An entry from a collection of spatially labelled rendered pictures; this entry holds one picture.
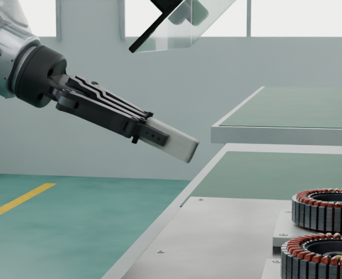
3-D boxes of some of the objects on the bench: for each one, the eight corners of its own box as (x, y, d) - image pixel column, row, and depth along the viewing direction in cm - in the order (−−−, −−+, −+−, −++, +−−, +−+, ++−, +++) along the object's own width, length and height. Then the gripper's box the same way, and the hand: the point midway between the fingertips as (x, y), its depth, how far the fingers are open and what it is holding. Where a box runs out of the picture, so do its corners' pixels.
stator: (289, 233, 96) (289, 202, 96) (293, 212, 107) (294, 185, 107) (385, 237, 94) (387, 206, 94) (379, 216, 105) (381, 188, 105)
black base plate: (51, 386, 62) (51, 358, 62) (190, 210, 125) (190, 195, 124) (725, 445, 54) (729, 413, 53) (512, 223, 116) (513, 208, 116)
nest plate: (272, 246, 95) (272, 236, 95) (279, 218, 110) (280, 209, 109) (404, 253, 92) (404, 242, 92) (393, 223, 107) (394, 213, 107)
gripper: (35, 91, 110) (191, 169, 107) (-5, 102, 97) (171, 190, 94) (55, 41, 108) (214, 118, 105) (17, 45, 96) (197, 133, 93)
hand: (169, 139), depth 100 cm, fingers closed
